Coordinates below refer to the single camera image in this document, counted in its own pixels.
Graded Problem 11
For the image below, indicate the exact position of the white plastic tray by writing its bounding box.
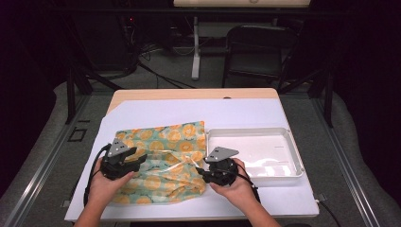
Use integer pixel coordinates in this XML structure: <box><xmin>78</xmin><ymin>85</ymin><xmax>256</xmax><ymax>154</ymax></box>
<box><xmin>205</xmin><ymin>127</ymin><xmax>305</xmax><ymax>187</ymax></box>

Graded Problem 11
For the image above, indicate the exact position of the left hand-held gripper cable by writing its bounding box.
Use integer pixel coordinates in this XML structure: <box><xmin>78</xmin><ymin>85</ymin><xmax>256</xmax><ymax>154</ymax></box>
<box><xmin>82</xmin><ymin>143</ymin><xmax>112</xmax><ymax>208</ymax></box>

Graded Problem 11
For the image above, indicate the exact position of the black cable at table edge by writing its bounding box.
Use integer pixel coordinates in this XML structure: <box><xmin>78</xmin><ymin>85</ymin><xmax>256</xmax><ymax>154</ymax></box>
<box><xmin>315</xmin><ymin>198</ymin><xmax>342</xmax><ymax>227</ymax></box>

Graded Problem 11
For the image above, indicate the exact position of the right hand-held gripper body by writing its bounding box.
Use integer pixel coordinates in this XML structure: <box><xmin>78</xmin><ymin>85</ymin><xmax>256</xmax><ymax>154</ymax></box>
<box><xmin>202</xmin><ymin>146</ymin><xmax>240</xmax><ymax>187</ymax></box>

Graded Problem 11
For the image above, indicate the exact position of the person's left hand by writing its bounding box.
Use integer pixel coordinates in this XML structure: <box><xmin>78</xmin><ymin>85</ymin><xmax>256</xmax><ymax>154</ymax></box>
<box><xmin>89</xmin><ymin>157</ymin><xmax>136</xmax><ymax>203</ymax></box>

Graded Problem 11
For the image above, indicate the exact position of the orange print cloth bag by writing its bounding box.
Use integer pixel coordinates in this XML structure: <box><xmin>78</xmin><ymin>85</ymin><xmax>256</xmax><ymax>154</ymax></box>
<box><xmin>112</xmin><ymin>120</ymin><xmax>208</xmax><ymax>205</ymax></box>

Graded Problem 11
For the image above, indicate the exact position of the white desk leg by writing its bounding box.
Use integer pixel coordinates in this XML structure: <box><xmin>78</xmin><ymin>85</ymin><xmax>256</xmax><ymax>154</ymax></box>
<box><xmin>190</xmin><ymin>16</ymin><xmax>202</xmax><ymax>81</ymax></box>

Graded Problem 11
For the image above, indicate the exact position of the black folding chair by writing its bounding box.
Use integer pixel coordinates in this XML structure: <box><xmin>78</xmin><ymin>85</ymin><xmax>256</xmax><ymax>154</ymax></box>
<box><xmin>221</xmin><ymin>24</ymin><xmax>301</xmax><ymax>91</ymax></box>

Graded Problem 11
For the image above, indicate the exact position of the aluminium floor rail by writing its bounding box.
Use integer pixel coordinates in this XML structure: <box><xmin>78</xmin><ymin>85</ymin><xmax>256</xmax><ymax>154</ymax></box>
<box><xmin>2</xmin><ymin>94</ymin><xmax>93</xmax><ymax>227</ymax></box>
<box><xmin>310</xmin><ymin>94</ymin><xmax>383</xmax><ymax>227</ymax></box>

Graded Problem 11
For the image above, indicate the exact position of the black metal stand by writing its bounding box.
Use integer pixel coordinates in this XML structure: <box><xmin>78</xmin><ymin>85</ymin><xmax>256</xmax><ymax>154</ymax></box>
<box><xmin>277</xmin><ymin>62</ymin><xmax>336</xmax><ymax>129</ymax></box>
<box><xmin>63</xmin><ymin>15</ymin><xmax>125</xmax><ymax>125</ymax></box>

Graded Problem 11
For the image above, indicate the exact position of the wooden table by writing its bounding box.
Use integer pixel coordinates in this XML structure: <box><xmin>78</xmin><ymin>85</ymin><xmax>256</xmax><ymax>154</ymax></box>
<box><xmin>64</xmin><ymin>88</ymin><xmax>320</xmax><ymax>222</ymax></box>

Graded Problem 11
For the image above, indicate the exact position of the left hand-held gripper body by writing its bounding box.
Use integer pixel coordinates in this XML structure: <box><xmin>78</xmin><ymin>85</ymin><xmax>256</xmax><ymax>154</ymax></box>
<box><xmin>100</xmin><ymin>137</ymin><xmax>140</xmax><ymax>182</ymax></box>

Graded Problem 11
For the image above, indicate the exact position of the person's right hand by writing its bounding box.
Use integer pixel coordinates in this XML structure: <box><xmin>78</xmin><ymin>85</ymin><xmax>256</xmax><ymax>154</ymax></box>
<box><xmin>209</xmin><ymin>157</ymin><xmax>258</xmax><ymax>206</ymax></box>

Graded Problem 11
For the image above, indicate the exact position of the hand-held gripper cable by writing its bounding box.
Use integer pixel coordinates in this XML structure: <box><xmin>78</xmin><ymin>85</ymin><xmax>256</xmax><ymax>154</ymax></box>
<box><xmin>235</xmin><ymin>162</ymin><xmax>262</xmax><ymax>204</ymax></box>
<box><xmin>82</xmin><ymin>143</ymin><xmax>112</xmax><ymax>208</ymax></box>

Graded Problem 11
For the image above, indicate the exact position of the black floor cable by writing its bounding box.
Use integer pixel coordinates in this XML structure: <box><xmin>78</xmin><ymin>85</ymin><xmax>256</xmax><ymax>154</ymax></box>
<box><xmin>137</xmin><ymin>61</ymin><xmax>197</xmax><ymax>90</ymax></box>

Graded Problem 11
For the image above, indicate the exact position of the right hand-held gripper cable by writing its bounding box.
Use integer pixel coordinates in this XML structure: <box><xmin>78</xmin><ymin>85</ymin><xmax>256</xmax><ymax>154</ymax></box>
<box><xmin>235</xmin><ymin>162</ymin><xmax>262</xmax><ymax>204</ymax></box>

